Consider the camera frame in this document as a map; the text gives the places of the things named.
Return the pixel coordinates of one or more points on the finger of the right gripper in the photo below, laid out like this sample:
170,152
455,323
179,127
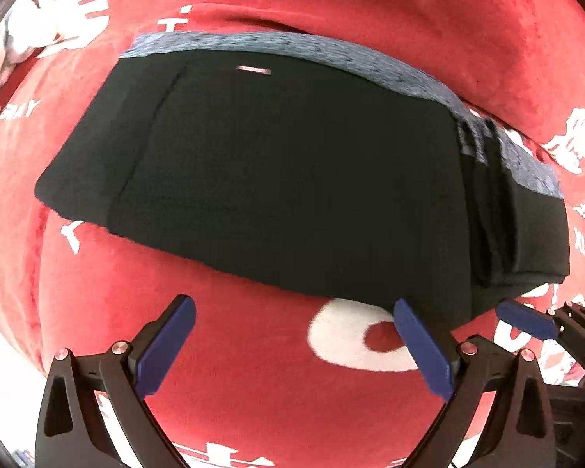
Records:
518,315

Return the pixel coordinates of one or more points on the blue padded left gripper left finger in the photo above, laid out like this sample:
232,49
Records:
71,430

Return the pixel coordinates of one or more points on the black pants with blue band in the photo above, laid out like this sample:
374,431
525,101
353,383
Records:
314,165

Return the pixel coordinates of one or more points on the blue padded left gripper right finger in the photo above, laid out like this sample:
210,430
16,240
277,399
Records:
519,429

